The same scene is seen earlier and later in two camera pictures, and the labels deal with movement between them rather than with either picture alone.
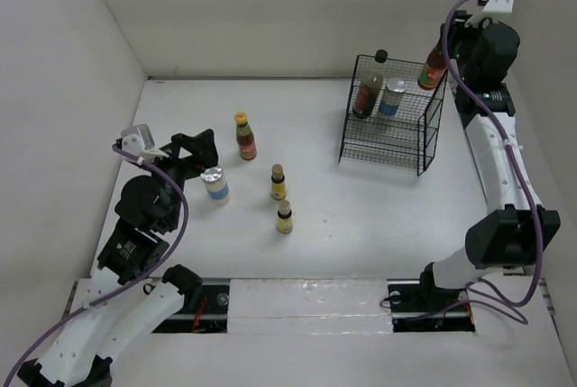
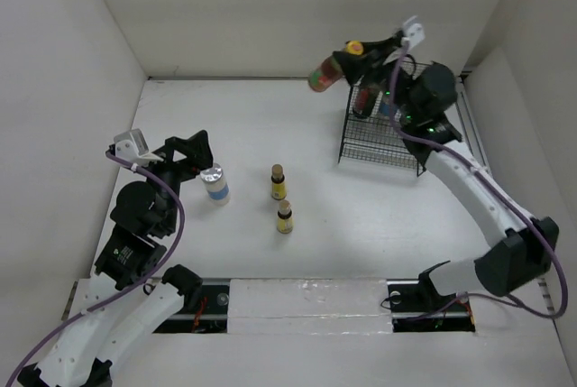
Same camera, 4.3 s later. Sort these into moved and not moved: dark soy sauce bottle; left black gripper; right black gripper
Moved: right black gripper
Not moved: dark soy sauce bottle; left black gripper
